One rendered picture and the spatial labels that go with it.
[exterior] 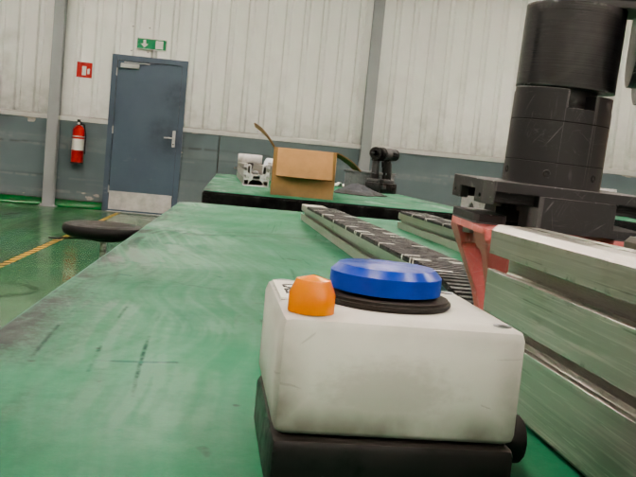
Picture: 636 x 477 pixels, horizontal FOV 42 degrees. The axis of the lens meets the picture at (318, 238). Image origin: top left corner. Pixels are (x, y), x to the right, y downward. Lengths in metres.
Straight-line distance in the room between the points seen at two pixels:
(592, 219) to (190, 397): 0.25
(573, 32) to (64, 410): 0.33
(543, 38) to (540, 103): 0.04
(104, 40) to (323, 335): 11.43
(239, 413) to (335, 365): 0.10
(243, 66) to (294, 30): 0.85
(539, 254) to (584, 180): 0.13
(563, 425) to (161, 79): 11.20
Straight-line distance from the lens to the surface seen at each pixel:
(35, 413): 0.35
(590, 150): 0.49
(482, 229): 0.47
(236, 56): 11.50
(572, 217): 0.49
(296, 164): 2.59
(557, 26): 0.49
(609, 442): 0.31
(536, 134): 0.49
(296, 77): 11.49
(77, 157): 11.45
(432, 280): 0.29
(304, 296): 0.26
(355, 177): 4.05
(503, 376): 0.27
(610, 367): 0.31
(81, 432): 0.33
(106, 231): 3.47
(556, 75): 0.49
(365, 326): 0.26
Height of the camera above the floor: 0.89
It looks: 5 degrees down
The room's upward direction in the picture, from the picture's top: 5 degrees clockwise
